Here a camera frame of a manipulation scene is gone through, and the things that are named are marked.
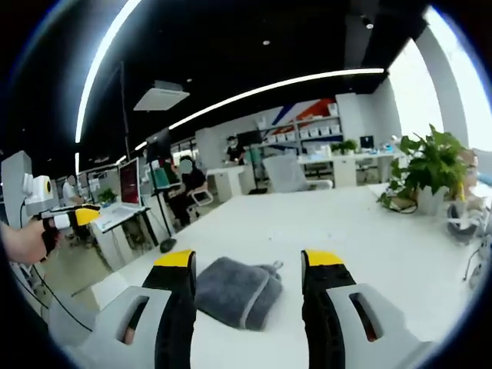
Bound black floor stand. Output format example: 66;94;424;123
145;129;178;254

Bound long ceiling light strip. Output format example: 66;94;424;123
74;0;144;144
168;68;386;131

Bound white side desk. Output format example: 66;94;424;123
88;204;161;270

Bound black cable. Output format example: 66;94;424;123
29;263;94;332

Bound shelf with white boxes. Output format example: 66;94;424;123
256;102;344;148

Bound grey towel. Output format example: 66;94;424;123
194;256;284;331

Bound ceiling air conditioner unit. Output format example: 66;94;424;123
132;80;191;112

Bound green potted plant white pot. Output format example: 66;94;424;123
377;123;470;217

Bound white and grey headset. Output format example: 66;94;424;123
447;201;482;245

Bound monitor with red screen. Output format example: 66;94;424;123
118;156;141;209

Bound white mesh office chair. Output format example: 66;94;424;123
261;155;334;193

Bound small green plant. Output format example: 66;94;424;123
330;138;359;157

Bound person's left hand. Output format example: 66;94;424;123
0;218;59;264

